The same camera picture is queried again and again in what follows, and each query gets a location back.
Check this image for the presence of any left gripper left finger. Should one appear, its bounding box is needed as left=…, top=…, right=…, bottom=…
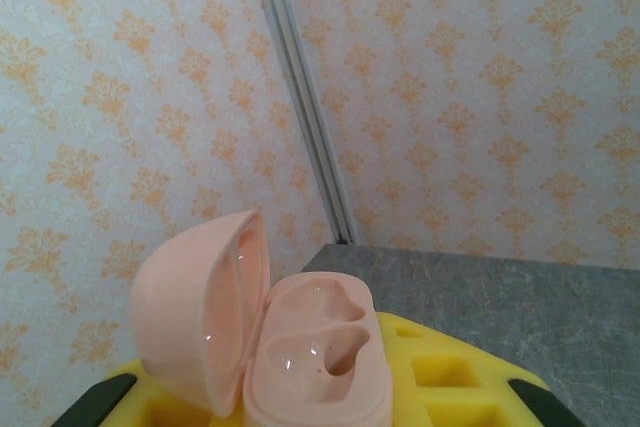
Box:
left=49, top=354, right=254, bottom=427

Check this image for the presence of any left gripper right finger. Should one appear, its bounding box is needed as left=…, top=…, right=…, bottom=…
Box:
left=374, top=310, right=587, bottom=427

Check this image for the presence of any pink earbud charging case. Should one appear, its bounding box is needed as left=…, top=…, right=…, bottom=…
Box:
left=127, top=209, right=395, bottom=427

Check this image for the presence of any aluminium frame post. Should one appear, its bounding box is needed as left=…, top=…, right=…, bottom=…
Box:
left=243, top=0, right=362, bottom=247

